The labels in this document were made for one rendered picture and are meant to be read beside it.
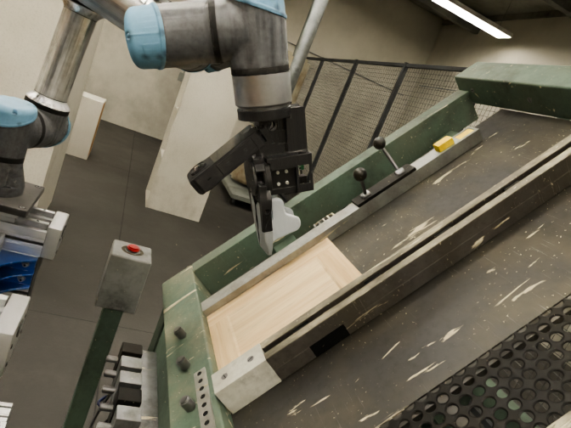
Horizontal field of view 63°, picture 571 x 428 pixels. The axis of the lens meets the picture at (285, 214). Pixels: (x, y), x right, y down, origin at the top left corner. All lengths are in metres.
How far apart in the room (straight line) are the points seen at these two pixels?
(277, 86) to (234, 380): 0.64
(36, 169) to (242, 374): 2.71
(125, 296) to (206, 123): 3.55
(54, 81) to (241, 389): 0.93
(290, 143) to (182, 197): 4.46
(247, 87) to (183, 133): 4.33
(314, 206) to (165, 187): 3.57
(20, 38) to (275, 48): 2.90
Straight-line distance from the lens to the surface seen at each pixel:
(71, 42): 1.43
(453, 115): 1.72
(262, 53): 0.59
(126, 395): 1.23
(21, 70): 3.43
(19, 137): 1.35
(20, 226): 1.39
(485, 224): 1.09
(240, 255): 1.56
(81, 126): 6.14
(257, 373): 1.02
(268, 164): 0.62
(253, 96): 0.60
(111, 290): 1.52
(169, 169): 4.98
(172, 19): 0.60
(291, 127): 0.63
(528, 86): 1.50
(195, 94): 4.88
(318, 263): 1.27
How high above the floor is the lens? 1.52
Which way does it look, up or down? 12 degrees down
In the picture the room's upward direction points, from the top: 22 degrees clockwise
